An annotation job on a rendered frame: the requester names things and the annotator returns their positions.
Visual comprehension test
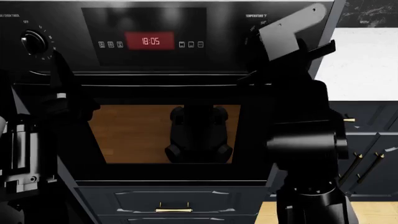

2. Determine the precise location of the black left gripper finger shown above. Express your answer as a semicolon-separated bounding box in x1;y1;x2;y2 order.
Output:
49;51;76;95

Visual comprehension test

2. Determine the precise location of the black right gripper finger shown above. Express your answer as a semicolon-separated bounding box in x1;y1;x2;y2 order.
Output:
236;71;272;86
303;39;337;60

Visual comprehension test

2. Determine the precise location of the black oven timer knob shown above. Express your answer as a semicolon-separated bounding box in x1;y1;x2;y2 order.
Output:
20;30;49;56

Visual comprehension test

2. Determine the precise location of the oven door glass window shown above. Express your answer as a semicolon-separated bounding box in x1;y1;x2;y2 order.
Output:
88;104;242;165

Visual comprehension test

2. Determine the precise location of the black oven door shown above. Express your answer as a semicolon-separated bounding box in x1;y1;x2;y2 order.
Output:
57;78;279;187

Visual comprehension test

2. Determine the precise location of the black built-in oven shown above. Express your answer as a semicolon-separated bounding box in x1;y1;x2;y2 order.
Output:
0;0;336;187

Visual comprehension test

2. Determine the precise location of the glossy oven display panel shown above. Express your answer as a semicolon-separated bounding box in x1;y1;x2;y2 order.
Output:
81;6;208;67

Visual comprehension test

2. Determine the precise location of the red digital clock display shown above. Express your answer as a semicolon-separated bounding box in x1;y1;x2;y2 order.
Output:
124;30;176;51

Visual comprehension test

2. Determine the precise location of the dark navy base cabinet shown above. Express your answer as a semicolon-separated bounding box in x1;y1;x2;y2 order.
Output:
328;100;398;198

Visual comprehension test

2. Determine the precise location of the dark plain drawer front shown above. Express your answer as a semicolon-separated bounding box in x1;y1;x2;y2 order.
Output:
95;215;259;224

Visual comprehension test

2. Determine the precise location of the black oven door handle bar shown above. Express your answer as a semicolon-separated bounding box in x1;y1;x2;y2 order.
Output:
27;69;271;88

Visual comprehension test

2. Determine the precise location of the dark drawer with brass handle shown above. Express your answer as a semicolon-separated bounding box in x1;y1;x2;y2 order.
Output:
76;185;269;217

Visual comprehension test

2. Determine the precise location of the long brass cabinet handle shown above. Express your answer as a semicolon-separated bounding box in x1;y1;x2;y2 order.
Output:
356;152;386;185
339;152;364;187

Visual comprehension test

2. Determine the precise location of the brass drawer bar handle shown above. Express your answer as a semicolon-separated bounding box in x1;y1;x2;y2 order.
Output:
155;202;194;213

